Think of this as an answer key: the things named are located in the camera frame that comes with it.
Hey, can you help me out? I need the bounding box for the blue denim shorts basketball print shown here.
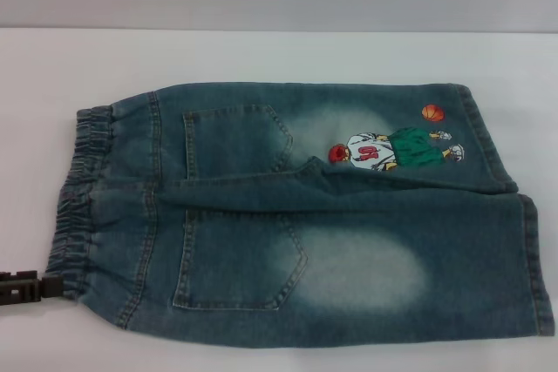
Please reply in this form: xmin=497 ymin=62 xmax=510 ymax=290
xmin=46 ymin=78 xmax=548 ymax=339

